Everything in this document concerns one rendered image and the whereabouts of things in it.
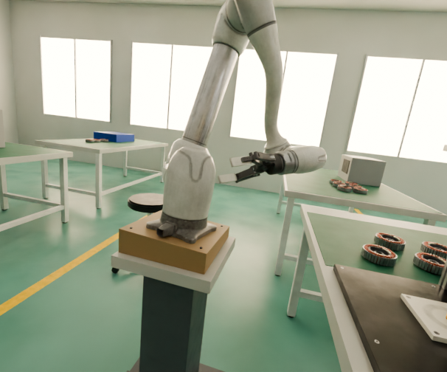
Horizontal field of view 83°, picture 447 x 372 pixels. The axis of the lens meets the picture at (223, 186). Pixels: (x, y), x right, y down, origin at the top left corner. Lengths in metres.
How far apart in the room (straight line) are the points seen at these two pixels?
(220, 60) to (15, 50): 7.17
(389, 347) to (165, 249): 0.57
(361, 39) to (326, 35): 0.57
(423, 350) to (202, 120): 0.87
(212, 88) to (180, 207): 0.46
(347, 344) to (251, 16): 0.91
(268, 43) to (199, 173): 0.47
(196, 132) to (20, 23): 7.17
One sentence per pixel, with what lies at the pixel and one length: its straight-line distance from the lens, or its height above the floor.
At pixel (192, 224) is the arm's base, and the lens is 0.81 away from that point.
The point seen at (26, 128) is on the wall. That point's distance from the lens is 7.81.
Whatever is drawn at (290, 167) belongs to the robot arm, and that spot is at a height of 1.05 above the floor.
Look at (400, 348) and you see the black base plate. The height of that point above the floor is 0.77.
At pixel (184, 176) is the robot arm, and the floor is 1.00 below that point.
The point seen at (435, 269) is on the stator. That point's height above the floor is 0.77.
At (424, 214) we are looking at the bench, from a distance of 2.27.
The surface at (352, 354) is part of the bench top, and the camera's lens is 0.67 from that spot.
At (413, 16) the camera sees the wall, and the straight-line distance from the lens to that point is 5.80.
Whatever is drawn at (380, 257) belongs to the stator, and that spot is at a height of 0.78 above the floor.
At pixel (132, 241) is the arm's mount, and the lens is 0.83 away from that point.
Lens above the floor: 1.16
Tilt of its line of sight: 13 degrees down
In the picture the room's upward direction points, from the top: 7 degrees clockwise
